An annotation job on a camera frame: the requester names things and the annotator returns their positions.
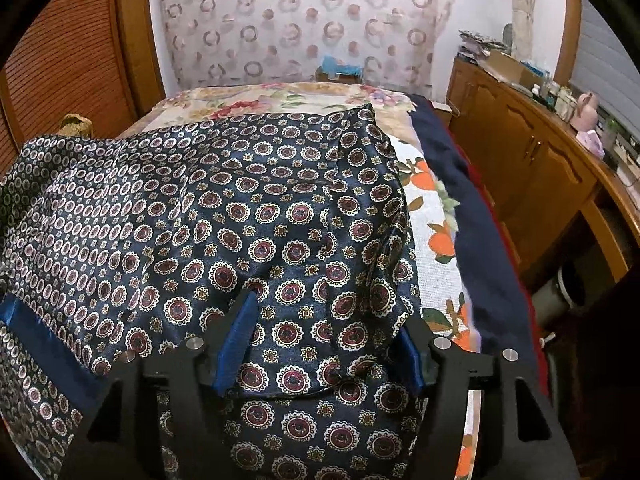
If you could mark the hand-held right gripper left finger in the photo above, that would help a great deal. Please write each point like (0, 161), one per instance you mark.
(237, 340)

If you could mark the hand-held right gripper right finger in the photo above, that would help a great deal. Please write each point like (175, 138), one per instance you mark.
(412, 360)

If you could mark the navy patterned satin shirt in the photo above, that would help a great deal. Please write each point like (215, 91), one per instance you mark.
(250, 210)

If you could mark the stack of folded clothes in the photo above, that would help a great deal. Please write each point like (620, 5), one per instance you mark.
(477, 45)

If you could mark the orange fruit print bedsheet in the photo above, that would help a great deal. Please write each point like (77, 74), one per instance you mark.
(430, 220)

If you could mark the navy blanket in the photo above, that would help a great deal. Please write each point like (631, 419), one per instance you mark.
(480, 220)

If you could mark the wooden sideboard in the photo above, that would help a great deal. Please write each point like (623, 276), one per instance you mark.
(525, 150)

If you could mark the floral quilt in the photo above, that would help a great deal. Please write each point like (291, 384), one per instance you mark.
(240, 97)

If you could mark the golden brown pillow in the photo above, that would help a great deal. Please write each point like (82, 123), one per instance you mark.
(76, 125)

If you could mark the pink tissue box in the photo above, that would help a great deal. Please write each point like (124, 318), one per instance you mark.
(591, 142)

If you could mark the brown box with blue contents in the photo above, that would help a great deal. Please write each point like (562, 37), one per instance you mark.
(337, 70)

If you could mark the row of toiletry bottles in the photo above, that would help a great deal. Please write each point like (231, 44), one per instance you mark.
(552, 97)

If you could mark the green bottle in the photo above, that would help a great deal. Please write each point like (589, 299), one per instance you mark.
(610, 135)

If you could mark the pink bottle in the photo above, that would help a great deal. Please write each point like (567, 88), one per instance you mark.
(586, 112)

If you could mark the open cardboard box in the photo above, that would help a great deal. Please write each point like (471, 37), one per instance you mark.
(510, 67)

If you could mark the sheer circle-print curtain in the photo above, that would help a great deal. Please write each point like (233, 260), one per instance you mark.
(300, 20)

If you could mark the wooden slatted wardrobe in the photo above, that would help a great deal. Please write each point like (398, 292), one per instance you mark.
(75, 50)

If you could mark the small grey fan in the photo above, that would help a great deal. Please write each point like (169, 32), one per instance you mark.
(507, 37)

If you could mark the grey window blind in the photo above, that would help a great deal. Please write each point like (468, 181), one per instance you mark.
(610, 60)

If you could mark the cream window curtain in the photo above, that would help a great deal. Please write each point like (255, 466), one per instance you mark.
(524, 10)

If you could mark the wooden window frame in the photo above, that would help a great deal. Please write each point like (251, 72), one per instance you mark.
(567, 35)

